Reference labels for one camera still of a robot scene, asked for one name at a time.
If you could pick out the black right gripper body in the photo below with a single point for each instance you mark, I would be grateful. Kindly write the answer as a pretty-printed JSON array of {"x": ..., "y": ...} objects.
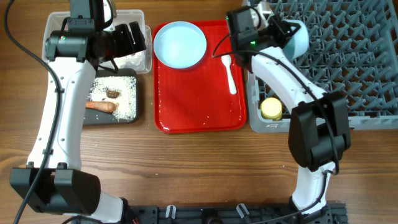
[{"x": 273, "y": 33}]

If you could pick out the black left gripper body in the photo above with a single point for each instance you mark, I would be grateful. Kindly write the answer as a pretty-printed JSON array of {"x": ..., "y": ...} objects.
[{"x": 118, "y": 42}]

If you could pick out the light blue bowl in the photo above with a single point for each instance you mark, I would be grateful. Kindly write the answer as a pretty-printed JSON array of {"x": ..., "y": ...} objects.
[{"x": 299, "y": 43}]

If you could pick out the white tissue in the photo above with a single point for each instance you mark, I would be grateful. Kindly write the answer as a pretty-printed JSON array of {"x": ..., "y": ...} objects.
[{"x": 132, "y": 61}]

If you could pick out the brown food scrap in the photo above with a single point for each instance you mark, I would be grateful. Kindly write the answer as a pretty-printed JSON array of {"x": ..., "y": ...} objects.
[{"x": 112, "y": 93}]

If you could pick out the white plastic spoon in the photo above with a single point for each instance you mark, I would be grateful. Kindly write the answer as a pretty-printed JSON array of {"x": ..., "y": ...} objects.
[{"x": 227, "y": 61}]

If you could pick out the orange carrot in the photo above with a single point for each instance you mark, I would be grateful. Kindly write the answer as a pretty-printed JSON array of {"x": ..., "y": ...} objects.
[{"x": 104, "y": 106}]

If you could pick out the white rice pile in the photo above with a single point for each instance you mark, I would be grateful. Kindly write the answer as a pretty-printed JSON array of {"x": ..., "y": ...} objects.
[{"x": 127, "y": 100}]

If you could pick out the yellow plastic cup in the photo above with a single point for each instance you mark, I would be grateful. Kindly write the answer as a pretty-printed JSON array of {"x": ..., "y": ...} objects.
[{"x": 271, "y": 108}]

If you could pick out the light blue plate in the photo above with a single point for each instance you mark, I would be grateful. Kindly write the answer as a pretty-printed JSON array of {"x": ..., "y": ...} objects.
[{"x": 180, "y": 44}]

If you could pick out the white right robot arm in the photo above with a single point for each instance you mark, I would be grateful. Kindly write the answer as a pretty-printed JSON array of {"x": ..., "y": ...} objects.
[{"x": 265, "y": 44}]

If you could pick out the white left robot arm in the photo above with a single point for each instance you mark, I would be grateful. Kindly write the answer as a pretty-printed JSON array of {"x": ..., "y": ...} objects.
[{"x": 52, "y": 180}]

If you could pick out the clear plastic waste bin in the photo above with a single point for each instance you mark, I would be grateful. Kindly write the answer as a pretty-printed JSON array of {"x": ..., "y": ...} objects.
[{"x": 55, "y": 19}]

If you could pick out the grey dishwasher rack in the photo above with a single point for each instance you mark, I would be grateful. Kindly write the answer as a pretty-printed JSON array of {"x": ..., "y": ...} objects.
[{"x": 352, "y": 50}]

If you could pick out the black waste tray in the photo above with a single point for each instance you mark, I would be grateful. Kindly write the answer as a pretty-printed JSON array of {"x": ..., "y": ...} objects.
[{"x": 89, "y": 115}]

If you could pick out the red serving tray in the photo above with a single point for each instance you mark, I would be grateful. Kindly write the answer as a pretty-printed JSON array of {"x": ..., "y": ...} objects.
[{"x": 198, "y": 99}]

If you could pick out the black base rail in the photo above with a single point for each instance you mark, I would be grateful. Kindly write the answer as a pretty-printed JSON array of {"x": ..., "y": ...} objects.
[{"x": 335, "y": 213}]

